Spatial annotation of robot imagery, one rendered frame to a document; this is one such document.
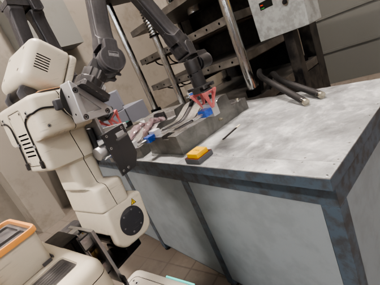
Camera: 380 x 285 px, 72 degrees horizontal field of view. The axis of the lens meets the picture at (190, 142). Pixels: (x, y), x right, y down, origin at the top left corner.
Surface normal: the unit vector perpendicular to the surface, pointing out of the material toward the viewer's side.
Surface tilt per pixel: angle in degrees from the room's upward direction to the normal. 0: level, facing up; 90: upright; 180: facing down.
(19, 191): 90
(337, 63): 90
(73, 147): 90
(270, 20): 90
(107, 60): 80
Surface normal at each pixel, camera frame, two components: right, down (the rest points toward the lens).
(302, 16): -0.68, 0.48
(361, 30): -0.52, 0.47
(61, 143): 0.76, -0.11
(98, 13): 0.57, -0.20
